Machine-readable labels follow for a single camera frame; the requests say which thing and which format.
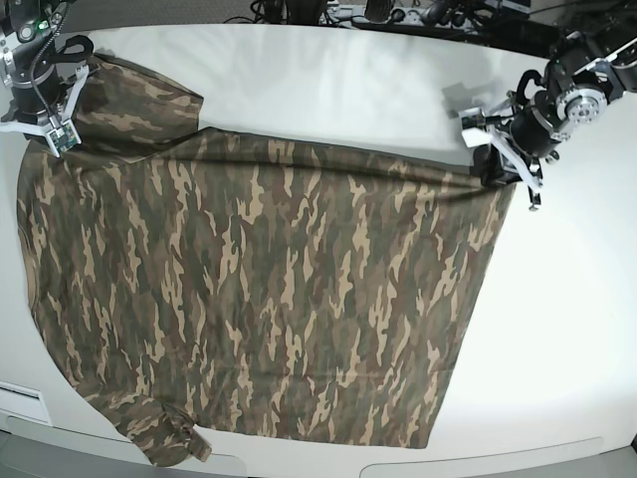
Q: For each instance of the camouflage T-shirt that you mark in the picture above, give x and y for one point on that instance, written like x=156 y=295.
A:
x=184 y=277

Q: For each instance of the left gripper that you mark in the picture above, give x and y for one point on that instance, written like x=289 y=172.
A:
x=518 y=141

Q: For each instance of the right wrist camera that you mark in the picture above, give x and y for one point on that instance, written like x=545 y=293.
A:
x=63 y=138

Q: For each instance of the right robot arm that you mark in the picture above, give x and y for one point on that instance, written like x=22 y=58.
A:
x=30 y=19

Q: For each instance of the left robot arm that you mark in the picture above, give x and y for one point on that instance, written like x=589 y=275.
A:
x=584 y=75

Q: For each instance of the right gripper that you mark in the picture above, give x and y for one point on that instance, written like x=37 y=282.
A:
x=45 y=82

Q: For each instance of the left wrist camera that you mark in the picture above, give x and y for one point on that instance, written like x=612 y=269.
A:
x=474 y=128

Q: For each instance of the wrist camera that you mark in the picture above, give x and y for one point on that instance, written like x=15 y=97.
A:
x=474 y=128
x=63 y=138

